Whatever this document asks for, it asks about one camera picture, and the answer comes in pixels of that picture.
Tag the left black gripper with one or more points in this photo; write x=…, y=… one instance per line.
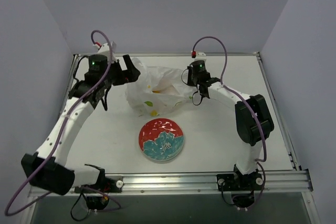
x=122, y=70

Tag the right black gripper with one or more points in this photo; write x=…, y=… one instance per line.
x=203, y=87

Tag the white plastic bag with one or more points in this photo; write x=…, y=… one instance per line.
x=140, y=96

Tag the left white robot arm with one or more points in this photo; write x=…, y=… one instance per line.
x=46, y=168

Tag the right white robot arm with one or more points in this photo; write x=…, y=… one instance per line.
x=253, y=119

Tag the red plate blue flower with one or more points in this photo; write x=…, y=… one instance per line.
x=161, y=139

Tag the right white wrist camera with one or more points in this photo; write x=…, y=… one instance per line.
x=198, y=55

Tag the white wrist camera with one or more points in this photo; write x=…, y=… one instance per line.
x=198, y=55
x=104, y=49

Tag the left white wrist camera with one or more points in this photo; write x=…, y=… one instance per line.
x=104, y=49

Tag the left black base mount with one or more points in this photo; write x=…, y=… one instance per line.
x=95, y=196

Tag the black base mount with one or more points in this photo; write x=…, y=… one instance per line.
x=95, y=196
x=240, y=191

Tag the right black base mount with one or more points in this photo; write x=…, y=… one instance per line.
x=240, y=191

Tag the aluminium front rail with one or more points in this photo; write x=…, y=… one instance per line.
x=291, y=181

